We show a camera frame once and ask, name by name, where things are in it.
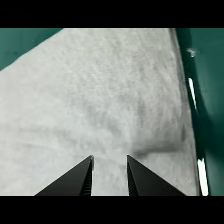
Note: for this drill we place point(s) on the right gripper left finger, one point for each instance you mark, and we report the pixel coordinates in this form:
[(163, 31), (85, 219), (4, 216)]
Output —
[(77, 181)]

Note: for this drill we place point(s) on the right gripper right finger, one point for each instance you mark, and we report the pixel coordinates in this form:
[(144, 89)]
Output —
[(143, 181)]

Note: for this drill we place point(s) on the grey garment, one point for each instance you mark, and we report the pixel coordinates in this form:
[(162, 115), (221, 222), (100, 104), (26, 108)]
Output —
[(100, 100)]

